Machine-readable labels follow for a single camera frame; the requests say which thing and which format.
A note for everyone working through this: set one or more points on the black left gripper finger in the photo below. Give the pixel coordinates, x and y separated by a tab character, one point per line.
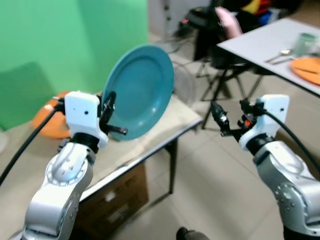
108	107

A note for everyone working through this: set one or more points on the teal round plate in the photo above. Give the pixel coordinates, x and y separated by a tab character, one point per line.
140	90

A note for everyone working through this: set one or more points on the silver metal fork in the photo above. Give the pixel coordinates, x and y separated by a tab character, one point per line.
281	60

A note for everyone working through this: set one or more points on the silver metal spoon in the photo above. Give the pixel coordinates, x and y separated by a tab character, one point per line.
284	52

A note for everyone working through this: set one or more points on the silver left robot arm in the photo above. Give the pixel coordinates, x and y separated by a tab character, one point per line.
60	190

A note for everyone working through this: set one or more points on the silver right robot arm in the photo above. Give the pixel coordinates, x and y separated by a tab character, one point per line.
285	185

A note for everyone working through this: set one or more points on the beige top metal table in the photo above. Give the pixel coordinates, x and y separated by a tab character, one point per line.
150	135

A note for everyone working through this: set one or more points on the orange plastic bowl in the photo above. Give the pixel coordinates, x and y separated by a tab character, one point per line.
47	125

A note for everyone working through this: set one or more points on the white folding table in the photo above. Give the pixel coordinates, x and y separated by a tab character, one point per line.
260	40

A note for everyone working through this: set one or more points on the orange flat plate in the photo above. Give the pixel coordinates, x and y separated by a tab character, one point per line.
306	72

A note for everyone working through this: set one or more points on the brown cardboard box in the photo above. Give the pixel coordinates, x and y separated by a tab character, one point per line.
120	200

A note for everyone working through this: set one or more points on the black chair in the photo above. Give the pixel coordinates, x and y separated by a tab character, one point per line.
205	35

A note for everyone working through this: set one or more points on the pink cloth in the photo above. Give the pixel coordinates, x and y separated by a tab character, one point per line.
227	21

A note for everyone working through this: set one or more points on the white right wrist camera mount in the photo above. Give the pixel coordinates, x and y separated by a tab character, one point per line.
270	117

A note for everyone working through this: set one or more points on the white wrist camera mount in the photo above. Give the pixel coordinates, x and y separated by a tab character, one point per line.
270	117
82	112

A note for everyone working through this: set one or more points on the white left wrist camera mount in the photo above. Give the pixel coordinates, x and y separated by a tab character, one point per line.
82	112

